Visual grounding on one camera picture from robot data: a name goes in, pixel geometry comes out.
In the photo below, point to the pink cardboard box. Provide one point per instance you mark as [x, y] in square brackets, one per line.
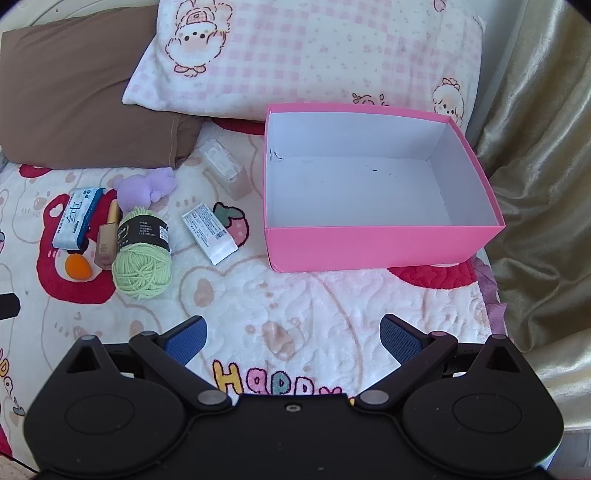
[369, 247]

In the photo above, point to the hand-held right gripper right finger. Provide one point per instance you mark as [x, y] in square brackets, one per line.
[399, 340]

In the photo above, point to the clear plastic pack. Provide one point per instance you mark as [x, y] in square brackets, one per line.
[221, 161]

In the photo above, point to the green yarn ball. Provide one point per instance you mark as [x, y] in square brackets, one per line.
[138, 274]

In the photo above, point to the gold curtain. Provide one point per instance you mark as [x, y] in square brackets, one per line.
[540, 184]

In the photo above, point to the cream headboard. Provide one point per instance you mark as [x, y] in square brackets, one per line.
[69, 11]

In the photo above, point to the purple plush toy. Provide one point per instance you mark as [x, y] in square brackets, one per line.
[138, 194]

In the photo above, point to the brown pillow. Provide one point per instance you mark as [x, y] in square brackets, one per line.
[69, 92]

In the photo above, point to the small white printed packet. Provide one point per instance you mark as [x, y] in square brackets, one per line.
[207, 230]

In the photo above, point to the beige foundation bottle gold cap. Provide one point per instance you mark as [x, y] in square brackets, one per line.
[106, 242]

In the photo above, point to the blue wet wipes pack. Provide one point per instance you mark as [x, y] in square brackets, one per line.
[76, 221]

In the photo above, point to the orange makeup sponge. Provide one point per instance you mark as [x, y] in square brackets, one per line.
[77, 266]

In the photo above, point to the pink checked cartoon pillow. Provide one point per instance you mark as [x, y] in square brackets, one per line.
[300, 55]

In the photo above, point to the printed bear blanket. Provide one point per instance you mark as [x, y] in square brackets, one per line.
[323, 314]

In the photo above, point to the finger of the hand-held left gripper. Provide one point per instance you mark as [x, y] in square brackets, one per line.
[9, 307]

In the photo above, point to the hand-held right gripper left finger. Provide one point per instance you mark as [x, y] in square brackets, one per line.
[187, 340]

